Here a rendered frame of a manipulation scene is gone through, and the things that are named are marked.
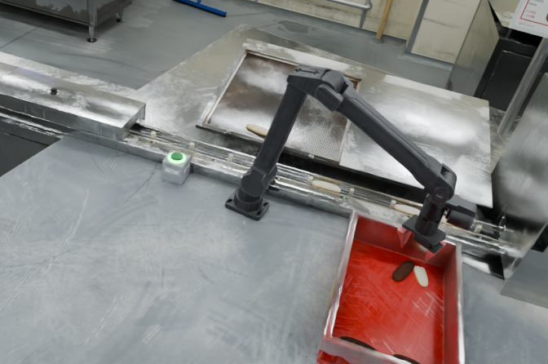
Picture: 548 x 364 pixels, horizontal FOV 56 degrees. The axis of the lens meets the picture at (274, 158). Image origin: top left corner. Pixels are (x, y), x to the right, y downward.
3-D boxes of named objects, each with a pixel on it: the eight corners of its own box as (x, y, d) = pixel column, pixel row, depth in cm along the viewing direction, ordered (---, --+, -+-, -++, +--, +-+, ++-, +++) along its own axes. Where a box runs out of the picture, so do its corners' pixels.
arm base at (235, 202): (223, 206, 159) (258, 221, 156) (226, 186, 154) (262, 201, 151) (236, 192, 166) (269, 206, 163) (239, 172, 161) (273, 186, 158)
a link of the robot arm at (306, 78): (302, 49, 132) (289, 62, 124) (349, 74, 130) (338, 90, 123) (251, 170, 160) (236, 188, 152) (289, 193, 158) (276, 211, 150)
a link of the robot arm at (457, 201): (441, 167, 132) (436, 184, 126) (487, 183, 130) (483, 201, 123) (427, 202, 139) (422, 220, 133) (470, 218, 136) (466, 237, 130)
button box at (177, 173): (158, 188, 166) (160, 160, 160) (168, 174, 173) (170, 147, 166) (182, 194, 165) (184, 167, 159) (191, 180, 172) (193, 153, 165)
